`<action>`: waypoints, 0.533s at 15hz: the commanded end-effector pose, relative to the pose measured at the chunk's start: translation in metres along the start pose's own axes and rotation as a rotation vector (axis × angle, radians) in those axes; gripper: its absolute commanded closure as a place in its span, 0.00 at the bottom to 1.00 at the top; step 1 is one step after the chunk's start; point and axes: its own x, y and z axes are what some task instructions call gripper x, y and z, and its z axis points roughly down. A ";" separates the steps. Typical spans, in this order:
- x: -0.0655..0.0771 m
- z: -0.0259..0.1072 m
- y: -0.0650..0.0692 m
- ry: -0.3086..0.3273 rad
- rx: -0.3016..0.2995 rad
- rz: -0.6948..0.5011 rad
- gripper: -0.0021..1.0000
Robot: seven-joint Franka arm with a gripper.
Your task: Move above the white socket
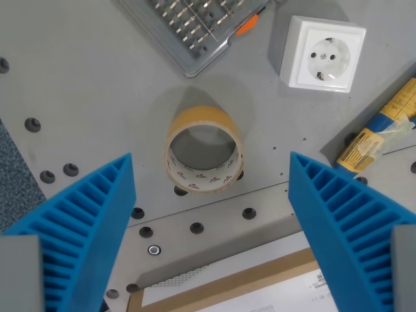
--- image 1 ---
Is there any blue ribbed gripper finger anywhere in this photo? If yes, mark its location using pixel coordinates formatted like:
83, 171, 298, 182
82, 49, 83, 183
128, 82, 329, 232
288, 151, 416, 312
1, 152, 137, 312

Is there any flat brown cardboard box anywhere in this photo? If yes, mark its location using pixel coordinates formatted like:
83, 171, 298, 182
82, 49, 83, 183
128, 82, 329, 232
126, 247, 339, 312

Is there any brown packing tape roll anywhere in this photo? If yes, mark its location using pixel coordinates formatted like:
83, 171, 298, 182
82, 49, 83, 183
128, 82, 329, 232
161, 104, 244, 196

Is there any clear screwdriver bit case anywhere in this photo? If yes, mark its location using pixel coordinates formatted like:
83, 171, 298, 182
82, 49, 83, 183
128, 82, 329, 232
116, 0, 272, 78

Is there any white wall socket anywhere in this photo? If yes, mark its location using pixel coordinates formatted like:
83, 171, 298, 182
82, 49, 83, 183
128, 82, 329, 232
278, 15, 367, 94

